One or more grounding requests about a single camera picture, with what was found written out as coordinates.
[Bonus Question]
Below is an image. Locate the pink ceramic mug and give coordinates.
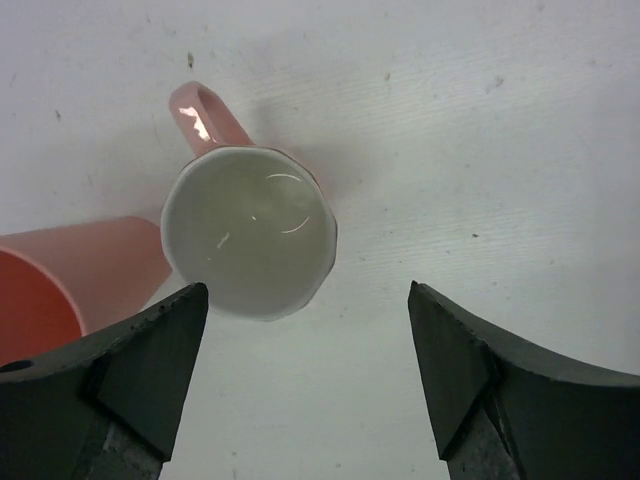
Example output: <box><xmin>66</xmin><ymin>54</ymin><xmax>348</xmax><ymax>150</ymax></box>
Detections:
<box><xmin>160</xmin><ymin>81</ymin><xmax>338</xmax><ymax>321</ymax></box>

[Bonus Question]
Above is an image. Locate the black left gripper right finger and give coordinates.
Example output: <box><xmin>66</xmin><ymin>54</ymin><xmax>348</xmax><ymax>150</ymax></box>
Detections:
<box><xmin>408</xmin><ymin>282</ymin><xmax>639</xmax><ymax>479</ymax></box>

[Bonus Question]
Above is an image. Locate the pink plastic tumbler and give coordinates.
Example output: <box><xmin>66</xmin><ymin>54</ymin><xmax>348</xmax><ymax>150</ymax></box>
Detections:
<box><xmin>1</xmin><ymin>217</ymin><xmax>171</xmax><ymax>364</ymax></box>

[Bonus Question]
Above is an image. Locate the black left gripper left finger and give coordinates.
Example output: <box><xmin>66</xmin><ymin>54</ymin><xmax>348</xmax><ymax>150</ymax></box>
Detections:
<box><xmin>1</xmin><ymin>283</ymin><xmax>208</xmax><ymax>479</ymax></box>

